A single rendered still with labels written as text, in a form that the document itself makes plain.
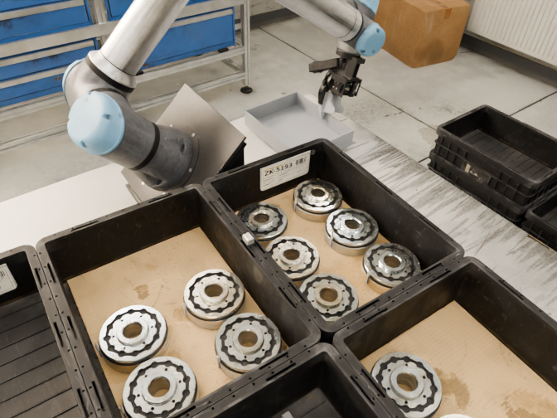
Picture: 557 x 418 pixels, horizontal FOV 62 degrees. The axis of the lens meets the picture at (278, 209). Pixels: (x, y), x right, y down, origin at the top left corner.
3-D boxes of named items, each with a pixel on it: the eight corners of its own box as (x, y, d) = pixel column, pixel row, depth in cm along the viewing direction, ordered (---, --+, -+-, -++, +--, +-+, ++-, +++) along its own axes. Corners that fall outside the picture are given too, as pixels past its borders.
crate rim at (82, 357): (37, 250, 78) (32, 240, 76) (200, 190, 90) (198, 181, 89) (118, 469, 54) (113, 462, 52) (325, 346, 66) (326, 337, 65)
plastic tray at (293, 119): (244, 124, 144) (244, 110, 141) (296, 104, 153) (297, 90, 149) (297, 169, 128) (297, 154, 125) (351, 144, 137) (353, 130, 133)
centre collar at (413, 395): (381, 378, 68) (382, 376, 67) (406, 362, 70) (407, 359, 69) (405, 406, 65) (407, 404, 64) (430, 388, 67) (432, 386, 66)
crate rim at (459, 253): (200, 190, 90) (199, 181, 89) (322, 144, 103) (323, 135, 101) (325, 346, 66) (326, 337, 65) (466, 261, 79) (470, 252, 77)
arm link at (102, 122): (127, 180, 100) (70, 156, 89) (109, 143, 107) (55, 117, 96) (162, 139, 97) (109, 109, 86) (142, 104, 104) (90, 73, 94)
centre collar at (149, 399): (135, 385, 66) (134, 382, 65) (167, 366, 68) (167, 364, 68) (151, 413, 63) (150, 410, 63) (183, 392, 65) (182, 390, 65)
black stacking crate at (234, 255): (55, 286, 84) (35, 243, 77) (203, 226, 97) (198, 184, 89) (134, 494, 60) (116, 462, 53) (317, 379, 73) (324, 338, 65)
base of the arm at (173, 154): (137, 172, 115) (104, 157, 107) (171, 120, 113) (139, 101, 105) (166, 201, 106) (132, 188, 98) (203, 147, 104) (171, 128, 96)
